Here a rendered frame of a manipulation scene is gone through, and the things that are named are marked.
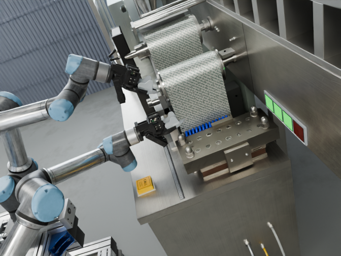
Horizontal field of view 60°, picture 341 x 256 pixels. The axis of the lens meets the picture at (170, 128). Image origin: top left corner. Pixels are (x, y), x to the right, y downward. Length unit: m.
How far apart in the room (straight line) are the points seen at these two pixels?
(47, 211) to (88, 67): 0.52
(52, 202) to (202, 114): 0.69
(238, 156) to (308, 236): 1.04
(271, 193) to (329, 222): 0.87
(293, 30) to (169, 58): 0.69
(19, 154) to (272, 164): 1.17
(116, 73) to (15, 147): 0.66
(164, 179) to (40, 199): 0.52
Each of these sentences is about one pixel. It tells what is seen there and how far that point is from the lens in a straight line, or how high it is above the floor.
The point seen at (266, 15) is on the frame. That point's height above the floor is 1.48.
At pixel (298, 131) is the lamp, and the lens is 0.96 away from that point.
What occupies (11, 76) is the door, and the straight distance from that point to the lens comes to 4.88.
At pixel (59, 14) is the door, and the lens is 4.38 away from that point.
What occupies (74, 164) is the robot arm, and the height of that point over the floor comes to 1.11.
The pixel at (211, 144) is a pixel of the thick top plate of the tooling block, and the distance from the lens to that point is 1.20.
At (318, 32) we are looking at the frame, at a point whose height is 1.51.
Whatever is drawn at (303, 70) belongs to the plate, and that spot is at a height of 1.40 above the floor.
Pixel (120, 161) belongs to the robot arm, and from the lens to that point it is 1.31.
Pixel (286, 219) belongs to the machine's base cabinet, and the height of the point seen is 0.52.
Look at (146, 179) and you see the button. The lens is 1.32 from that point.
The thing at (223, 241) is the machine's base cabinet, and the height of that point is 0.54.
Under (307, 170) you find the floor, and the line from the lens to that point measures 2.44.
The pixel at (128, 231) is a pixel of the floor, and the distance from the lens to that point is 2.43.
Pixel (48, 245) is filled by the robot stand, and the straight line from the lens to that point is 1.73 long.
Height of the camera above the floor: 1.81
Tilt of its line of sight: 35 degrees down
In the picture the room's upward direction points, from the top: 22 degrees counter-clockwise
